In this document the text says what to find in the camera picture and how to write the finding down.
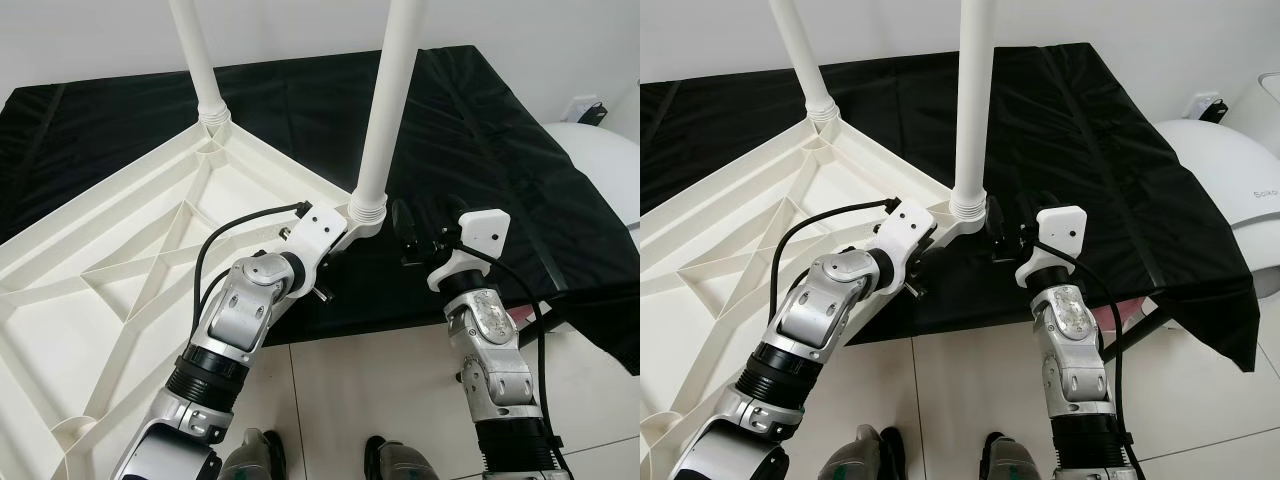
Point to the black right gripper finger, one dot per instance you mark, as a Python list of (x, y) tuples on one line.
[(1035, 208), (405, 222), (995, 220), (442, 212)]

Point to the white plastic table leg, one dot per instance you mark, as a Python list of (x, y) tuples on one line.
[(385, 100), (200, 60), (805, 60), (972, 100)]

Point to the white plastic table top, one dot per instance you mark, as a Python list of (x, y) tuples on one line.
[(80, 260), (700, 250)]

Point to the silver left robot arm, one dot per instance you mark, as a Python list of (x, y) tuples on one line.
[(240, 310), (820, 305)]

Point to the black tablecloth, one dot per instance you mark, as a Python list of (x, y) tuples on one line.
[(1130, 160), (500, 140)]

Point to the white round appliance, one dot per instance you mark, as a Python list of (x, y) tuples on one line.
[(1230, 180), (605, 170)]

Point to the grey robot right leg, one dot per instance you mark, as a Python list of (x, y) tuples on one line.
[(400, 463), (1015, 460)]

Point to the white rounded plastic container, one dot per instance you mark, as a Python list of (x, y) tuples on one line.
[(1258, 115), (626, 115)]

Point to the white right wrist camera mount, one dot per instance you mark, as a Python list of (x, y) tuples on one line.
[(1060, 228), (480, 232)]

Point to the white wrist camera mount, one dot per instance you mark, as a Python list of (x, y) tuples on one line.
[(908, 228), (318, 232), (1060, 228), (480, 232)]

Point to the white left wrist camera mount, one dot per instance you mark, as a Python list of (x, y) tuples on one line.
[(908, 228), (318, 232)]

